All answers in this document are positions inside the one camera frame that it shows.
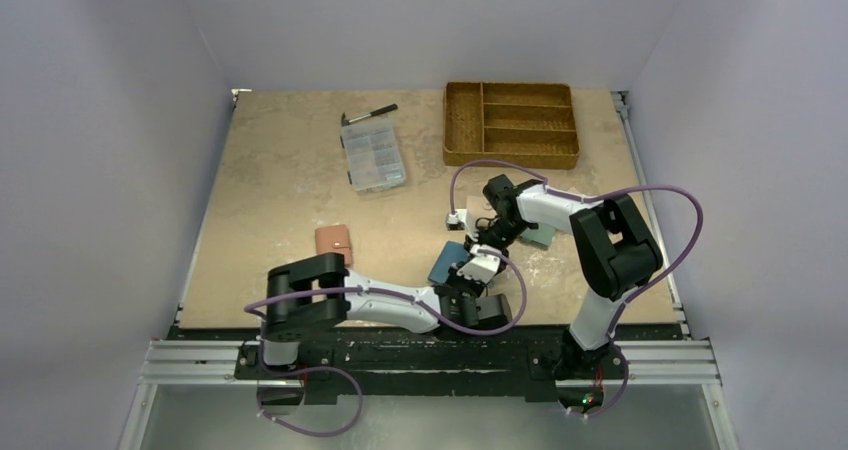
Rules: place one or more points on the teal green card holder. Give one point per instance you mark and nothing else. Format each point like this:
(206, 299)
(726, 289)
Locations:
(541, 237)

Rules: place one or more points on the blue leather card holder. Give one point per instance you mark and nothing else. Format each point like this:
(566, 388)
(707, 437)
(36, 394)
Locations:
(453, 254)

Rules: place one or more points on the wicker cutlery tray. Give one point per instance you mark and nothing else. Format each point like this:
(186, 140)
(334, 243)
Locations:
(529, 124)

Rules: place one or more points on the aluminium frame rail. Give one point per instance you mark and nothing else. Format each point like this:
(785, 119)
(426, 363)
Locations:
(185, 361)

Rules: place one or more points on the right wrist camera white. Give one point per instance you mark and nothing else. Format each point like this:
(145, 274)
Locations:
(461, 219)

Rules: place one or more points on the claw hammer black handle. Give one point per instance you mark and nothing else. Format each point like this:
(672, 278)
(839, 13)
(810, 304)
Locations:
(345, 121)

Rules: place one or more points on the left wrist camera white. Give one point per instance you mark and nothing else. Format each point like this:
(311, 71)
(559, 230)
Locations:
(483, 264)

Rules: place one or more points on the pink leather card holder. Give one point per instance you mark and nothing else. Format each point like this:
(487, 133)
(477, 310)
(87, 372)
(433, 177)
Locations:
(334, 239)

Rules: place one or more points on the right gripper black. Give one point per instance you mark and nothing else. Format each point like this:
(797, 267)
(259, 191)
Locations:
(488, 233)

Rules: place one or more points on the black metal base rail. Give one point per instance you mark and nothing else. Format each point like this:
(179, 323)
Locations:
(390, 362)

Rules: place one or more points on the cream card holder with snap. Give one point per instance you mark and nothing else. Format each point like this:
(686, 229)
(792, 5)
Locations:
(480, 210)

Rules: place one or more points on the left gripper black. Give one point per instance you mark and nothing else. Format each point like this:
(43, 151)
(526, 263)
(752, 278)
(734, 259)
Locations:
(461, 277)

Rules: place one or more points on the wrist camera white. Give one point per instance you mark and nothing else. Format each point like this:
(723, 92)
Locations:
(461, 219)
(483, 264)

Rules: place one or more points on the clear plastic screw organizer box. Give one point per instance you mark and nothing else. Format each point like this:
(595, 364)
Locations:
(373, 155)

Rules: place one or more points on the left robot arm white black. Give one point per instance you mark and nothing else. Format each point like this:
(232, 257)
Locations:
(318, 293)

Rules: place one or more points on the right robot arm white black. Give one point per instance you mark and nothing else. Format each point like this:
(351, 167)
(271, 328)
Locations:
(618, 255)

